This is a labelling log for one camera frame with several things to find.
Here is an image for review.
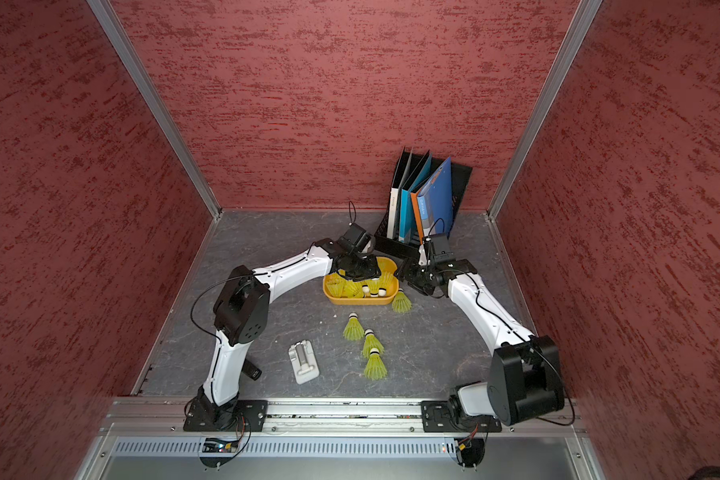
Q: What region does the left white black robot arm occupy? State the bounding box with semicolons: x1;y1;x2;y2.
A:
191;232;381;430

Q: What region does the yellow plastic storage box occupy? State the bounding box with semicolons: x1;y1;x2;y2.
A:
322;257;399;306

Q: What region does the yellow shuttlecock top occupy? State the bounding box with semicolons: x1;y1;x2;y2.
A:
324;274;346;298

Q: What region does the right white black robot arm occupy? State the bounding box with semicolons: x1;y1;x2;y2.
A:
397;260;567;426

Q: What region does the black file rack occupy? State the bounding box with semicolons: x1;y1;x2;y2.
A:
375;149;473;259

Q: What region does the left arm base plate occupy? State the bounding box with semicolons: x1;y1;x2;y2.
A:
182;398;269;433

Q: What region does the teal folder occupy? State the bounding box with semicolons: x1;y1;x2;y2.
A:
398;151;432;244

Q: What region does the white phone stand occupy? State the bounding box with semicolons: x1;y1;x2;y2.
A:
288;340;320;385

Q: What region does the blue folder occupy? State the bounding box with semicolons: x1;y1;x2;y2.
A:
416;158;453;240

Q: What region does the white folder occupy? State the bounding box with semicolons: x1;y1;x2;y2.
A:
386;149;411;240

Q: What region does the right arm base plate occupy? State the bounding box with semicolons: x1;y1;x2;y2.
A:
420;401;503;433

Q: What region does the yellow shuttlecock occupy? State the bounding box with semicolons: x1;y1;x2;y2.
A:
376;271;395;297
391;289;412;313
362;329;385;359
343;312;365;342
324;274;346;298
364;348;388;381
342;281;365;298

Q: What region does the orange folder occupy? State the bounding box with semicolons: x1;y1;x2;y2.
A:
410;180;433;243

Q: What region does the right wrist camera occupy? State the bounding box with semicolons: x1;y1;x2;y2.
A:
418;234;456;267

